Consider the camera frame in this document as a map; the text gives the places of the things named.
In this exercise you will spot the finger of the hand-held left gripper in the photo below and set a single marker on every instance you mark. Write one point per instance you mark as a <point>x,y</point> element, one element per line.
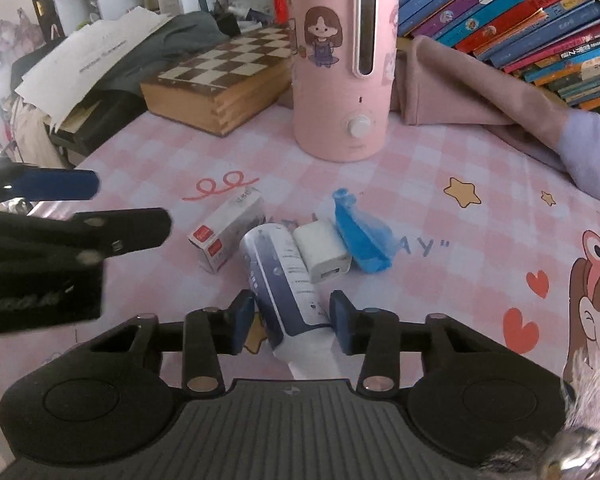
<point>130,227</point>
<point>60,185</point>

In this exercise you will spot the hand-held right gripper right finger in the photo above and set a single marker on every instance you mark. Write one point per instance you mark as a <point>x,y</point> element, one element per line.
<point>341,325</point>

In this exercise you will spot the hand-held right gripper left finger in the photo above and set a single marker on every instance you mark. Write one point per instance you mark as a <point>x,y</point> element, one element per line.
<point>242,322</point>

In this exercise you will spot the white navy spray bottle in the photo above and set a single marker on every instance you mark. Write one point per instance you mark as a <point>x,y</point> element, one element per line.
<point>285,285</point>

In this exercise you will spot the white usb charger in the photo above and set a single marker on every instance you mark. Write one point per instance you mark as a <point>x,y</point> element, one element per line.
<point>322,252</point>

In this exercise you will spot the blue plastic wrapper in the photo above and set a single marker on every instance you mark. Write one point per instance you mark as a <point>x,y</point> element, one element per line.
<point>362,240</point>

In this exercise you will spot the white red staple box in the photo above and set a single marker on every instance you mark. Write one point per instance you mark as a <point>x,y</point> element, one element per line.
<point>227,232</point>

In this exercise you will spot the black flat case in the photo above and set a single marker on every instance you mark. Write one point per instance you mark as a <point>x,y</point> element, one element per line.
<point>105,120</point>

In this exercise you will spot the white paper sheets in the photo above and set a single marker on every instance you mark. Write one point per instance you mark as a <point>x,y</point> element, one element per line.
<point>90,55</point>

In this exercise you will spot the pink checked tablecloth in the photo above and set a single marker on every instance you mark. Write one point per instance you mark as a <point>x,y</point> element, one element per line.
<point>430,185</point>

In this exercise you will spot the wooden chess board box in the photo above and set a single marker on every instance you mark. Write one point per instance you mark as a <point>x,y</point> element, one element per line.
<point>215,75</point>

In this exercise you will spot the grey cloth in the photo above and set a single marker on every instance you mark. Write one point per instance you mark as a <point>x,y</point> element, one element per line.
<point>180,35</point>

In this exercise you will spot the pink cartoon humidifier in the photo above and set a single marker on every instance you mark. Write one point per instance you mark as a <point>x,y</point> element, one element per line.
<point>340,85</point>

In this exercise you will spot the fluffy sleeve with metal snap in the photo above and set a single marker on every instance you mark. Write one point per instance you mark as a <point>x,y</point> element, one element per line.
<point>575,455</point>

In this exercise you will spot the purple cloth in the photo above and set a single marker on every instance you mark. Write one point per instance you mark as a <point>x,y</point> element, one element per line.
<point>480,90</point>

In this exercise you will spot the row of colourful paperback books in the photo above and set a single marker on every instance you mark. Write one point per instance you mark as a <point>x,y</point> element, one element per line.
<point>520,15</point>

